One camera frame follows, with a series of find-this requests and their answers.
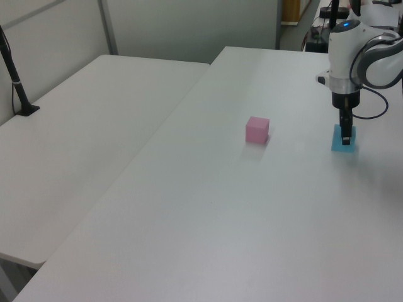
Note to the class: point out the pink cube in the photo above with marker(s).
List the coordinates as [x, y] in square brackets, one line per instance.
[256, 132]

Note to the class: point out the grey metal partition post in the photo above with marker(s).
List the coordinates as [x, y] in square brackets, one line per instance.
[108, 28]

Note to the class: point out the dark metal partition post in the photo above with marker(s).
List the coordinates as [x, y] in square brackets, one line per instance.
[279, 25]

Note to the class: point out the black flat device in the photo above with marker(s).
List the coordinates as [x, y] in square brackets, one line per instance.
[324, 13]

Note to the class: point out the black background pole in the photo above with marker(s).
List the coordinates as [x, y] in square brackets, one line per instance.
[334, 17]

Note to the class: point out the black camera stand pole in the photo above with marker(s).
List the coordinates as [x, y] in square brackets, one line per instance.
[19, 89]

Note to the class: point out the yellow wooden cabinet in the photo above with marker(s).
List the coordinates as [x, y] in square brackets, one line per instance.
[292, 11]

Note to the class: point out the black box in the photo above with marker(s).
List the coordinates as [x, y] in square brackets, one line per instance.
[316, 46]

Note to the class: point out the blue cube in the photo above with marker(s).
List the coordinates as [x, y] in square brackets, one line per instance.
[336, 143]

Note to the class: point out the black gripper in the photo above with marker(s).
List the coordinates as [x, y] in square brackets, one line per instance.
[345, 99]

